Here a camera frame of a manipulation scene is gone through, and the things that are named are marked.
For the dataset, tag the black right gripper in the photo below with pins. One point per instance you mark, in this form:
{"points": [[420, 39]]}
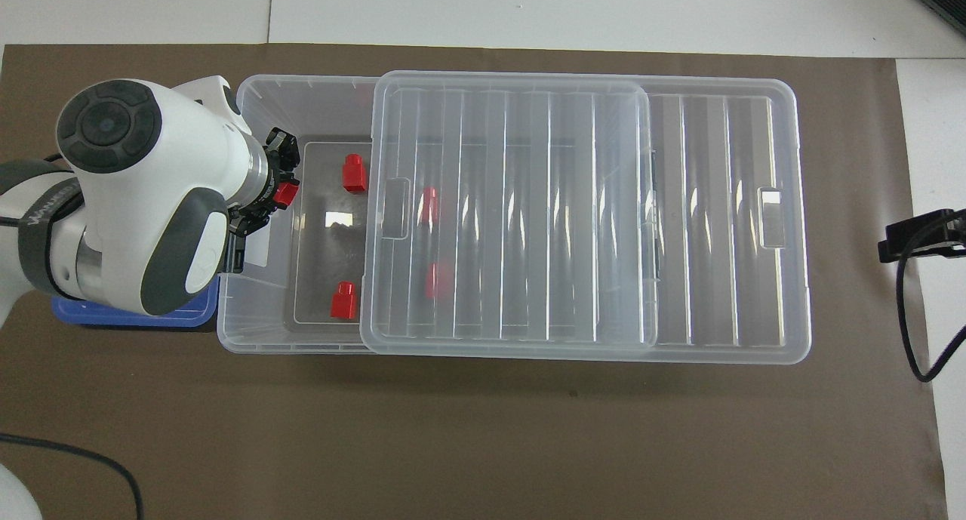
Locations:
{"points": [[958, 233]]}

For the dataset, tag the black box latch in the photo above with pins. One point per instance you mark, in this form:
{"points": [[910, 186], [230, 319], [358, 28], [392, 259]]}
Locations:
{"points": [[234, 256]]}

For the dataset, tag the brown table mat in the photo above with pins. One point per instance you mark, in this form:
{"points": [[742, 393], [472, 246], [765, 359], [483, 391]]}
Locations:
{"points": [[483, 437]]}

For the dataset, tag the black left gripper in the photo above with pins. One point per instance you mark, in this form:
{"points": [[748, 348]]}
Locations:
{"points": [[270, 203]]}

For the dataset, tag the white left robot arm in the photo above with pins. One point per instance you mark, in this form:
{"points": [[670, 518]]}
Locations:
{"points": [[151, 165]]}

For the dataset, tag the clear plastic storage box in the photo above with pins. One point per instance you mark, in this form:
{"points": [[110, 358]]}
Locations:
{"points": [[317, 112]]}

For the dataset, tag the red block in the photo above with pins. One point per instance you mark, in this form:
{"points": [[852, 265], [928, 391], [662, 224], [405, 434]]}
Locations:
{"points": [[286, 195], [345, 303], [438, 281], [355, 173], [429, 203]]}

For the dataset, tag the clear plastic box lid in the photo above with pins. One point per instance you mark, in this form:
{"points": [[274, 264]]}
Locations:
{"points": [[604, 203]]}

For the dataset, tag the white box label sticker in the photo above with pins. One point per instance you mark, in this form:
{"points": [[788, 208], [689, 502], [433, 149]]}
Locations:
{"points": [[259, 252]]}

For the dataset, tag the blue plastic tray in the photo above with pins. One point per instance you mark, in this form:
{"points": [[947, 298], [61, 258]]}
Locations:
{"points": [[181, 318]]}

